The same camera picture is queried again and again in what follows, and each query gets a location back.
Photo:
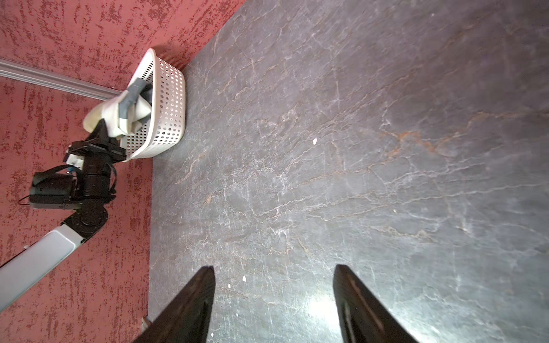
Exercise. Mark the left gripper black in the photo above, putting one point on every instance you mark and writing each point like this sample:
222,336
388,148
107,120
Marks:
100,152

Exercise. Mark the blue beige white patchwork pillowcase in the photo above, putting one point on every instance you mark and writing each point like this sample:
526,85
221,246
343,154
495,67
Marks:
126,114

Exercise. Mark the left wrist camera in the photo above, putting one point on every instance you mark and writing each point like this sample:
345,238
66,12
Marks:
57,188

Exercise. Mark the left aluminium corner post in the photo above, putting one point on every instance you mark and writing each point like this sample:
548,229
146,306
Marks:
31,75

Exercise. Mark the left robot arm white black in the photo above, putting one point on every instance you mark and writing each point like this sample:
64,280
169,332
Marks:
27,268

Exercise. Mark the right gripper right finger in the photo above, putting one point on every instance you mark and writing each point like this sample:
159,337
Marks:
361,316

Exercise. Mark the white perforated plastic basket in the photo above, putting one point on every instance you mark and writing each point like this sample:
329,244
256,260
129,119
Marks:
166,124

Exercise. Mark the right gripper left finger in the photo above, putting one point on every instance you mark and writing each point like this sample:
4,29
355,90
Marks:
187,317

